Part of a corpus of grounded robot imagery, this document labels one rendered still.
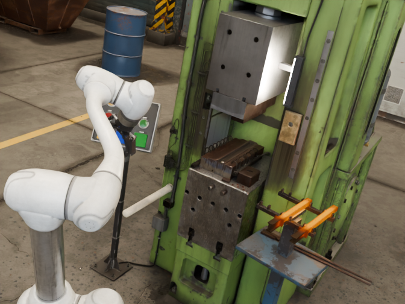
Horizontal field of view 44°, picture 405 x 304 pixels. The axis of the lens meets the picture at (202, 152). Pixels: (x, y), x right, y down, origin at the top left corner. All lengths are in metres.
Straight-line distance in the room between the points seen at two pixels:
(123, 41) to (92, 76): 5.27
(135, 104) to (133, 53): 5.36
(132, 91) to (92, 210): 0.59
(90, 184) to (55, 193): 0.10
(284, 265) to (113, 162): 1.22
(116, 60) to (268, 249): 5.05
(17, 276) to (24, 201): 1.90
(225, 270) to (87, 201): 1.61
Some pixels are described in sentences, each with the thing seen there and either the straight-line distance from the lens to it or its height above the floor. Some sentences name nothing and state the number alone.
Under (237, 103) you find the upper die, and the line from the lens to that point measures 2.61.
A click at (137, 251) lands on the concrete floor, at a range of 3.62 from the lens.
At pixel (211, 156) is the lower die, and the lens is 2.80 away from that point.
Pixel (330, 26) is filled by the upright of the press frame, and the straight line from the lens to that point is 2.53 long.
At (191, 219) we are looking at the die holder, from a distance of 2.92.
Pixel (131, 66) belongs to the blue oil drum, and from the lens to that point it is 7.27.
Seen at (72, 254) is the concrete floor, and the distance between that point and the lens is 3.55.
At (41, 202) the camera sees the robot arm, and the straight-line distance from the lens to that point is 1.50.
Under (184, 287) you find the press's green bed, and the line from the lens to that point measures 3.19.
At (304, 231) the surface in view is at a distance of 2.29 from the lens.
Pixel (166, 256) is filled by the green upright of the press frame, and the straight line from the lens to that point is 3.43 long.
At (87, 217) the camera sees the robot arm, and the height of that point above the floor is 1.36.
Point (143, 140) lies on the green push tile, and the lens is 2.81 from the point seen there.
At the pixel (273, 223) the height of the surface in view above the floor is 1.01.
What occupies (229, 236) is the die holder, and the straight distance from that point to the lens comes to 2.82.
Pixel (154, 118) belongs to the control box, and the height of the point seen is 1.12.
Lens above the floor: 2.15
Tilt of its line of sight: 24 degrees down
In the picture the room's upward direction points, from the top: 11 degrees clockwise
